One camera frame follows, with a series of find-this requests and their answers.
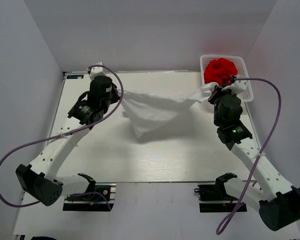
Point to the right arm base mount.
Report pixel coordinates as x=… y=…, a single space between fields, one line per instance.
x=212 y=201

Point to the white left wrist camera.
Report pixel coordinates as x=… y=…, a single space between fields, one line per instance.
x=95 y=71

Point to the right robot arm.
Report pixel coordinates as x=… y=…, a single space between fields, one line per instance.
x=278 y=201

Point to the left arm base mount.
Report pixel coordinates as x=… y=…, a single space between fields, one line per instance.
x=101 y=201

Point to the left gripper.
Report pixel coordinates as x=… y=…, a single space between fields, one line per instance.
x=115 y=96

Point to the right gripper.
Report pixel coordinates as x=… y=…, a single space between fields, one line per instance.
x=219 y=91

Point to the white plastic basket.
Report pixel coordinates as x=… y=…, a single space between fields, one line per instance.
x=247 y=95

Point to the dark blue object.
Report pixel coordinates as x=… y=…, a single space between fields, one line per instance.
x=42 y=238

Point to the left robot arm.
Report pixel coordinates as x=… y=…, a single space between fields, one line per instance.
x=39 y=178

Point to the white t shirt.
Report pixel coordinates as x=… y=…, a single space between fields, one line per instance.
x=148 y=112

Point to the blue label sticker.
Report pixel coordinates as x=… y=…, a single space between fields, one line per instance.
x=75 y=76

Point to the red t shirt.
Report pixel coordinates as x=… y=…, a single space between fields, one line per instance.
x=220 y=71

